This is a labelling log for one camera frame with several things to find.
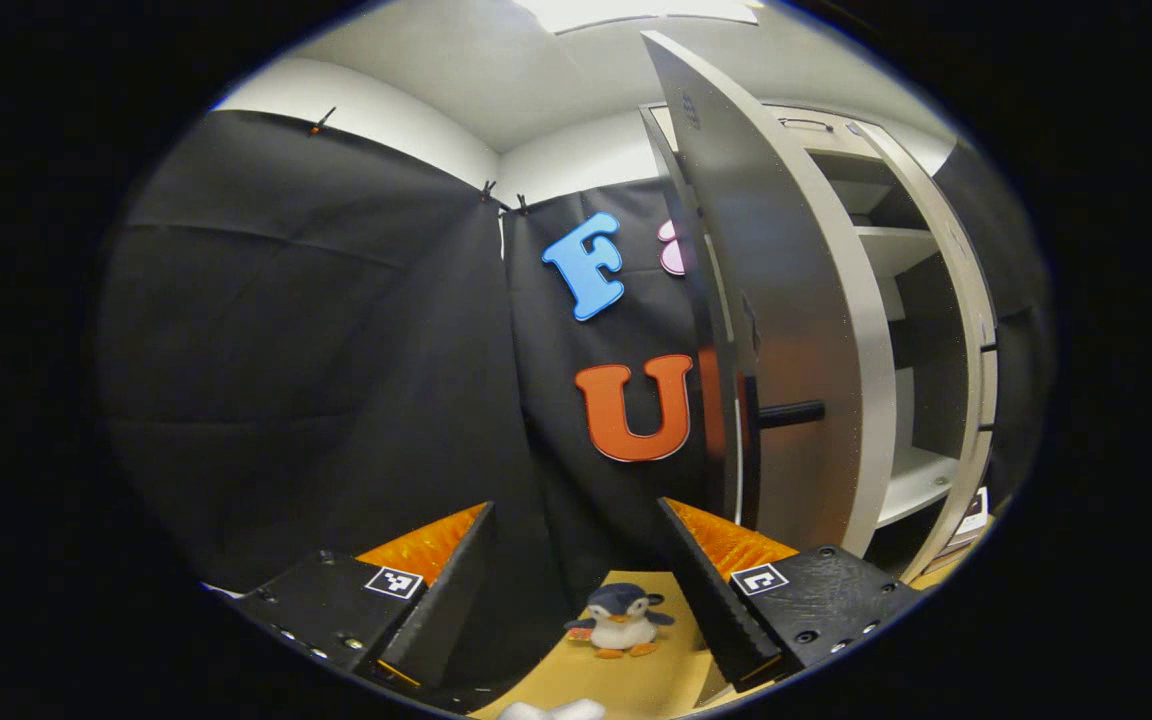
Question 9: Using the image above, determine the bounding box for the large ceiling light panel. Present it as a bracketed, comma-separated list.
[514, 0, 765, 35]

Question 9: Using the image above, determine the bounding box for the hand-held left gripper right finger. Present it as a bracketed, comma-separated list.
[658, 497, 925, 693]

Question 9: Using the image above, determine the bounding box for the grey cabinet drawer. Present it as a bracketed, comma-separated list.
[756, 103, 887, 161]

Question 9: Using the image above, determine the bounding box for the grey cabinet door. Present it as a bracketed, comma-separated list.
[848, 118, 999, 586]
[639, 28, 899, 561]

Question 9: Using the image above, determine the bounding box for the penguin plush toy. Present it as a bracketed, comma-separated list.
[563, 582, 677, 660]

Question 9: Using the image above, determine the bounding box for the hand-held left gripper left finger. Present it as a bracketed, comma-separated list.
[236, 502, 497, 691]

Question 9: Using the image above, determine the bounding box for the black backdrop cloth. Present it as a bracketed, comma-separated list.
[96, 108, 1055, 691]

